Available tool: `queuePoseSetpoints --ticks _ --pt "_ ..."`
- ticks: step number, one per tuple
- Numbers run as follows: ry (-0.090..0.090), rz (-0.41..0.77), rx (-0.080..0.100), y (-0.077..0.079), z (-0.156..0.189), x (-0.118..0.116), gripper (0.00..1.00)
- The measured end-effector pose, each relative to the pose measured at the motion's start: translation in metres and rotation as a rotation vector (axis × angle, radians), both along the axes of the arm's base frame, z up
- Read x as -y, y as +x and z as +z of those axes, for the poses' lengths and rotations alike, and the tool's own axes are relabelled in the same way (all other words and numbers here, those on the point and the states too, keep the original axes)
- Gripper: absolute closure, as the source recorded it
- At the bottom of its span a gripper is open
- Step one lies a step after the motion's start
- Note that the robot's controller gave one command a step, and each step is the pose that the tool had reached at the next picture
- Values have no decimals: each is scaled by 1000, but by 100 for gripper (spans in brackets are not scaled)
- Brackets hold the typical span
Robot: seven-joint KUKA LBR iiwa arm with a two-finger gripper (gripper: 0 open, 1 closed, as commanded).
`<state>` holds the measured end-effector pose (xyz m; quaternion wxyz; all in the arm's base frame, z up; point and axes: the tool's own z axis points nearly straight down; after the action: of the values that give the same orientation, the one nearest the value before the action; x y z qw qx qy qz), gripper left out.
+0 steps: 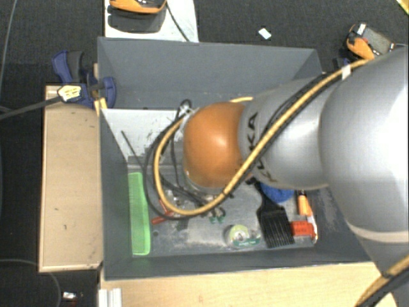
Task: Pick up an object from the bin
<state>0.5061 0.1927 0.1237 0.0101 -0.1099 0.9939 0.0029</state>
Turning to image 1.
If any clear tape dispenser green label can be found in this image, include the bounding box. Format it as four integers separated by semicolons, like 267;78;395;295
224;224;262;249

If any green plastic comb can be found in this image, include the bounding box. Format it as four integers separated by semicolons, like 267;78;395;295
128;171;152;256

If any blue ball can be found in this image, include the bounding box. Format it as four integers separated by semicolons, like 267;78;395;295
259;182;295;205

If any thin black stick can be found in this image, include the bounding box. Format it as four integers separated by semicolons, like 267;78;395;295
120;130;144;169

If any black brush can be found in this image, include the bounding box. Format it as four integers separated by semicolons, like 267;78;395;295
256;199;296;249

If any orange marker pen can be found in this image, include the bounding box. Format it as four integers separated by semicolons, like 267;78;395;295
295;190;317;226

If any orange-red small box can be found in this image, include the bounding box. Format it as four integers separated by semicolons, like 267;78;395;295
289;221;318;244

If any grey metal bin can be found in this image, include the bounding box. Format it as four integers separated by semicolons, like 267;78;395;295
96;36;373;281

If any pale wood board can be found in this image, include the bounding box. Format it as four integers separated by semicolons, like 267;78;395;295
38;85;105;273

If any red-handled small tool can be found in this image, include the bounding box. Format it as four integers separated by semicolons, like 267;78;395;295
151;199;175;226

